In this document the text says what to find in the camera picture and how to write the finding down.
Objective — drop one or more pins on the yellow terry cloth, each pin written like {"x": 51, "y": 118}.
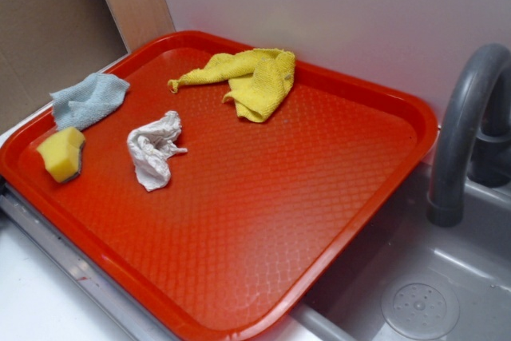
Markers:
{"x": 259, "y": 80}

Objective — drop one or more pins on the crumpled white cloth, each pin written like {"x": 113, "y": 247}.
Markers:
{"x": 150, "y": 146}

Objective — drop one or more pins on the light blue cloth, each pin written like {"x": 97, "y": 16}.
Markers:
{"x": 89, "y": 101}

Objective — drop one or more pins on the grey plastic sink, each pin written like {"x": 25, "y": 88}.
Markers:
{"x": 471, "y": 259}

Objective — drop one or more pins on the yellow sponge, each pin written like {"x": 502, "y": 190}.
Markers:
{"x": 61, "y": 153}

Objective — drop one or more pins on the grey plastic faucet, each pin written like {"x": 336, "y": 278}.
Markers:
{"x": 474, "y": 140}

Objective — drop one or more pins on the sink drain strainer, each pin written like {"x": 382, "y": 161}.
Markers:
{"x": 420, "y": 310}

